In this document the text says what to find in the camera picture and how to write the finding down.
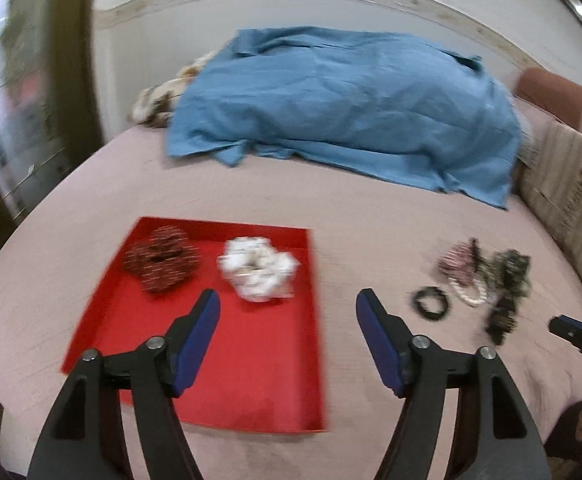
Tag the grey black organza scrunchie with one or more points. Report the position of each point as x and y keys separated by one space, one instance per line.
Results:
x=510 y=273

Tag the dark red polka dot scrunchie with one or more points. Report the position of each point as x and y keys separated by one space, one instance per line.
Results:
x=163 y=260

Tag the black rhinestone hair claw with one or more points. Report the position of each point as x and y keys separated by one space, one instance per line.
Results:
x=502 y=319

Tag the white cherry print scrunchie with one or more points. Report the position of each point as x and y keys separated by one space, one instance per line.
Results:
x=256 y=270

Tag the floral white brown blanket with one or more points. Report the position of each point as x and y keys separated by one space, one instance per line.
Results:
x=154 y=106

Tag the striped beige pillow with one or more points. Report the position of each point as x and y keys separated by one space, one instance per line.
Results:
x=552 y=188

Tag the blue blanket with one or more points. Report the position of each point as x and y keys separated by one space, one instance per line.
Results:
x=390 y=106

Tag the red plaid scrunchie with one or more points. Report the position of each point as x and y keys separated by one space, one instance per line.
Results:
x=461 y=262

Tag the brown wooden glass door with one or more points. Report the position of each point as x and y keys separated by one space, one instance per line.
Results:
x=49 y=121

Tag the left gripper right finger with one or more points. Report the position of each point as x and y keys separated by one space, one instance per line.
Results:
x=494 y=433

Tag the brown cushion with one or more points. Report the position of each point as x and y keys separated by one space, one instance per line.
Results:
x=556 y=95

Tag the black scrunchie with bead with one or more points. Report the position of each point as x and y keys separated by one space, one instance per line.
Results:
x=431 y=303

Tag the red tray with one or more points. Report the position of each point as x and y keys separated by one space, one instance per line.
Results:
x=262 y=372

